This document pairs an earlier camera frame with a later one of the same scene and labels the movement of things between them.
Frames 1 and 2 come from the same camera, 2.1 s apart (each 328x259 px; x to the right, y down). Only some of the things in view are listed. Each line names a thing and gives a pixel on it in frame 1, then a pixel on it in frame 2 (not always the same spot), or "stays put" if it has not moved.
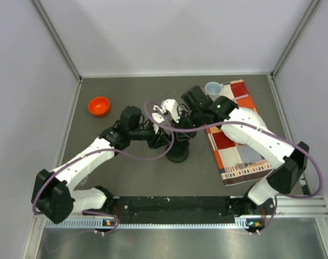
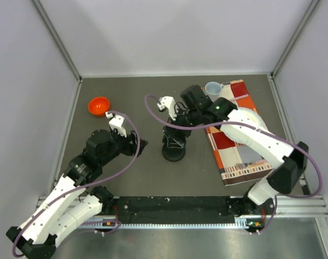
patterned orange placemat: [236, 162] stays put
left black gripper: [159, 140] → [131, 148]
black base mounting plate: [178, 209] stays put
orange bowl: [98, 106] stays put
